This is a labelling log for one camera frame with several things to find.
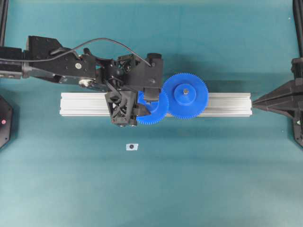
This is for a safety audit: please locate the black camera cable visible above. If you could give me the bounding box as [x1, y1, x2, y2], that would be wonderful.
[47, 37, 152, 67]

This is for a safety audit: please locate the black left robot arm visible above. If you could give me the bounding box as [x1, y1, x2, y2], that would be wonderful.
[0, 36, 163, 119]

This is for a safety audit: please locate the black frame post left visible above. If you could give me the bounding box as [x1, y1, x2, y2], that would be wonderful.
[0, 0, 9, 47]

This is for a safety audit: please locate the black frame post right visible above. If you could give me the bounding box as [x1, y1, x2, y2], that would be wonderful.
[293, 0, 303, 57]

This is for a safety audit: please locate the silver aluminium extrusion rail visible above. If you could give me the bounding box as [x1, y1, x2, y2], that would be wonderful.
[60, 92, 252, 117]

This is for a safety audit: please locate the black frame post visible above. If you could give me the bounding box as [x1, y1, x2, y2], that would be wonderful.
[293, 0, 303, 57]
[0, 0, 9, 47]

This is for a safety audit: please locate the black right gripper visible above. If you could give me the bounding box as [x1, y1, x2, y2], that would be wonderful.
[252, 57, 303, 147]

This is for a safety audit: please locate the green table mat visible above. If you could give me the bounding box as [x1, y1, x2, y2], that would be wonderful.
[0, 0, 303, 227]

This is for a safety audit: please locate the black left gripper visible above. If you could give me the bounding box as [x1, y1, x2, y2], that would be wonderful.
[96, 53, 163, 117]

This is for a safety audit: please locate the small blue gear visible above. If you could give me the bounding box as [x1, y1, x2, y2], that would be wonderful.
[137, 90, 169, 125]

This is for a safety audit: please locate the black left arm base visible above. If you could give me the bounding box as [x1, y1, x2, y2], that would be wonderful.
[0, 96, 13, 148]

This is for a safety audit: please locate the large blue gear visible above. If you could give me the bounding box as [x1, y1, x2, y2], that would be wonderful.
[162, 72, 209, 120]

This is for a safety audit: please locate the white sticker with black dot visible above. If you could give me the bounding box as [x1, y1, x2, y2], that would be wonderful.
[126, 143, 139, 151]

